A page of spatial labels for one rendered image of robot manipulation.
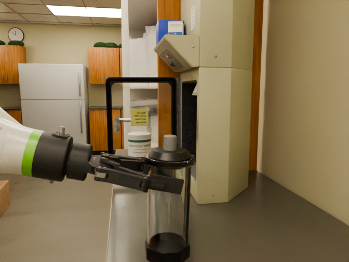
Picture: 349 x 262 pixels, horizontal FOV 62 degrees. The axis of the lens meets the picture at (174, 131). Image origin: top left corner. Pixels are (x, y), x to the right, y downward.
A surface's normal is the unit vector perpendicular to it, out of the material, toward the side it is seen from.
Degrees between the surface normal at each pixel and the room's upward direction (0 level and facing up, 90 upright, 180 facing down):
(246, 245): 0
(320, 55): 90
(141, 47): 83
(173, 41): 90
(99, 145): 90
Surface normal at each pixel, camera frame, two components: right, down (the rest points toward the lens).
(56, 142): 0.30, -0.63
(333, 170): -0.98, 0.03
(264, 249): 0.00, -0.99
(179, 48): 0.18, 0.14
